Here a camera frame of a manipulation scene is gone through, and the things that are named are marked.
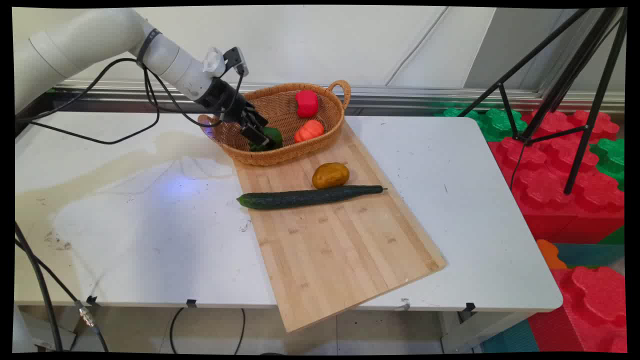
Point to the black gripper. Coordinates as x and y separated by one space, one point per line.
222 97

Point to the dark green cucumber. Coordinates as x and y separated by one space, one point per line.
305 197

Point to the red toy pepper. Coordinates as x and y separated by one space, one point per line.
306 103

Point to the brown potato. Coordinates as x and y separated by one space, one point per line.
330 175

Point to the green foam block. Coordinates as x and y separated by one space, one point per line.
492 122
611 157

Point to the orange foam piece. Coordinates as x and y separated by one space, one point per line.
550 255

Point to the woven wicker basket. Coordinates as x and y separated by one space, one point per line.
282 112

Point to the black tripod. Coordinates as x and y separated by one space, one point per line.
580 80

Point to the aluminium wall rail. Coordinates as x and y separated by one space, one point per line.
400 95

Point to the teal foam mat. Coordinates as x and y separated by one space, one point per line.
590 254

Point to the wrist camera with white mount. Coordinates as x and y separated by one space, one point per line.
225 59

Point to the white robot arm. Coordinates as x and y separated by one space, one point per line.
100 40

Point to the green toy pepper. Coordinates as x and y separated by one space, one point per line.
274 136

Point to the large red foam block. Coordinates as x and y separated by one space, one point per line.
555 175

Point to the bamboo cutting board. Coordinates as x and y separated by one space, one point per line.
340 250

